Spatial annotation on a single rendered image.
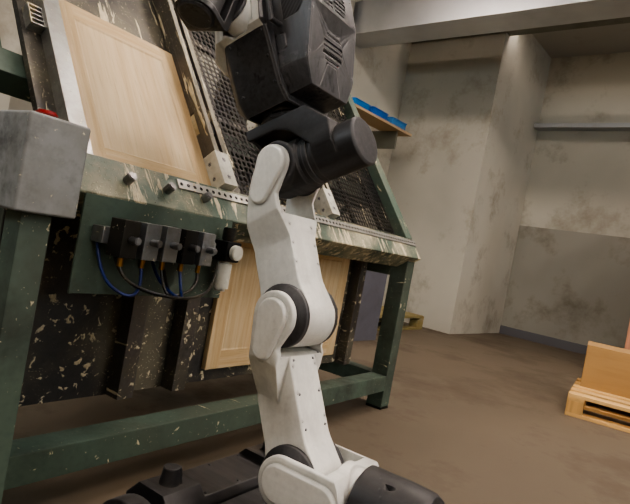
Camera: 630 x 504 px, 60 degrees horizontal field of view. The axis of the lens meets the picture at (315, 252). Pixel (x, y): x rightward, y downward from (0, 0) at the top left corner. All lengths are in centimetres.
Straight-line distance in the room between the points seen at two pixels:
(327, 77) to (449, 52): 647
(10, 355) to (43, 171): 35
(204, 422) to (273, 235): 82
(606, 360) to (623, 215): 404
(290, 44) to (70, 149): 53
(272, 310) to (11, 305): 50
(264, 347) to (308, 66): 62
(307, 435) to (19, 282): 65
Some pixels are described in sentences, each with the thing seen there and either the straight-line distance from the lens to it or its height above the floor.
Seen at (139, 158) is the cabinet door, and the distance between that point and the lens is 161.
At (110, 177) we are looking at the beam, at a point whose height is 86.
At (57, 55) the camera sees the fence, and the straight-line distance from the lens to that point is 164.
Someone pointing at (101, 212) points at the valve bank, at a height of 77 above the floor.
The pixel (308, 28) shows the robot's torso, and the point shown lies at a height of 125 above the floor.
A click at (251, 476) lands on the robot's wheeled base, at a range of 147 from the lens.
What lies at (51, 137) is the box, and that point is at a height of 89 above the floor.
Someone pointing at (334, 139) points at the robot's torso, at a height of 102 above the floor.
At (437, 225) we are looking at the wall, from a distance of 711.
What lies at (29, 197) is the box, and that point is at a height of 78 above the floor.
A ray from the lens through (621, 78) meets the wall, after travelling 863.
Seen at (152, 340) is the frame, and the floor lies 37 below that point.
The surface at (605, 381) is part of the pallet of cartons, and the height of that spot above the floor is 22.
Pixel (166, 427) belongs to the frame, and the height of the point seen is 17.
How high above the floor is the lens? 79
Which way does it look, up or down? 1 degrees down
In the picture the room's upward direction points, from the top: 10 degrees clockwise
